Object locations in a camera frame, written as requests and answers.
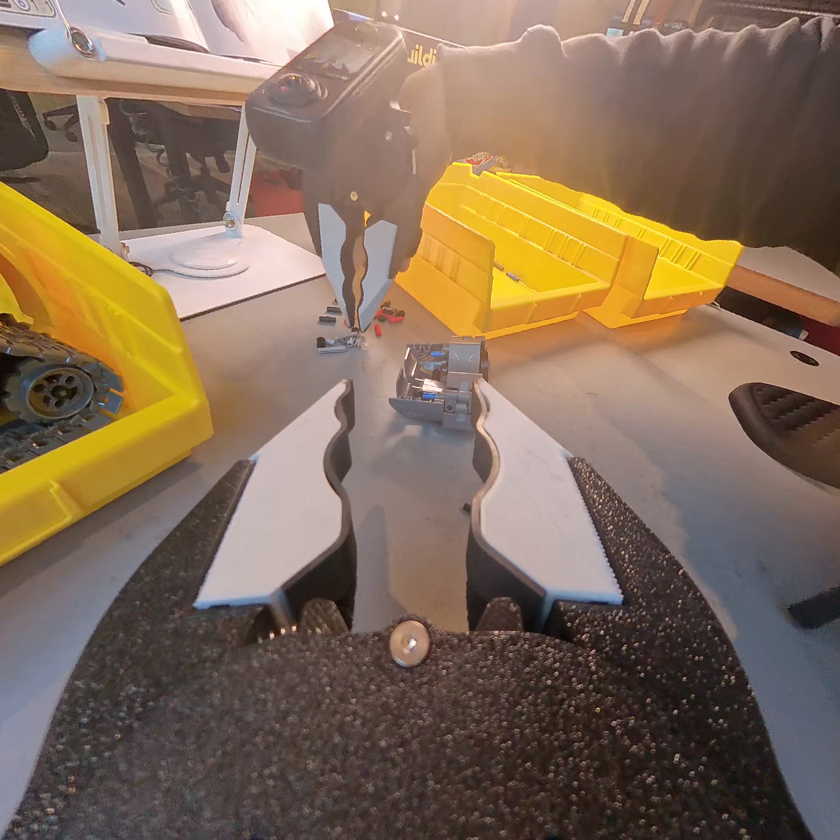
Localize yellow storage bin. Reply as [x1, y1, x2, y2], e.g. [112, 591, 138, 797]
[395, 163, 659, 340]
[0, 182, 214, 567]
[486, 172, 744, 329]

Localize grey desk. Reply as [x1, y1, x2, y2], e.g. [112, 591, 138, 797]
[0, 210, 840, 840]

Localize black chair armrest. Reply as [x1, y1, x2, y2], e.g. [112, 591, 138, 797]
[728, 381, 840, 490]

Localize black cable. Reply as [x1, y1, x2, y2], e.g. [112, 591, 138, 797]
[118, 239, 157, 278]

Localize yellow toy bulldozer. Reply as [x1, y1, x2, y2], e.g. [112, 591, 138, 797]
[0, 314, 126, 470]

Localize grey twin engine brick model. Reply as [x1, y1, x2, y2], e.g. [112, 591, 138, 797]
[388, 335, 490, 433]

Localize small brick parts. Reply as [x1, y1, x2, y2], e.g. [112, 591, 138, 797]
[317, 298, 408, 355]

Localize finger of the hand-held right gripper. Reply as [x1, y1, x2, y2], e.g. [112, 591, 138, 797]
[318, 202, 361, 329]
[354, 220, 399, 332]

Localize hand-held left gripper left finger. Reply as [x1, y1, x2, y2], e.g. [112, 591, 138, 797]
[193, 379, 357, 631]

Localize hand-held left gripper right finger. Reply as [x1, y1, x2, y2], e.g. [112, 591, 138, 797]
[467, 377, 624, 634]

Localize black office chair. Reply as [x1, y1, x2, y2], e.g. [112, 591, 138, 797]
[108, 101, 231, 211]

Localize instruction booklet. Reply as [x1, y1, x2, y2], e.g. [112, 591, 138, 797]
[56, 0, 336, 60]

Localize wooden edged table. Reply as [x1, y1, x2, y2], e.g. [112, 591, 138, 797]
[725, 244, 840, 329]

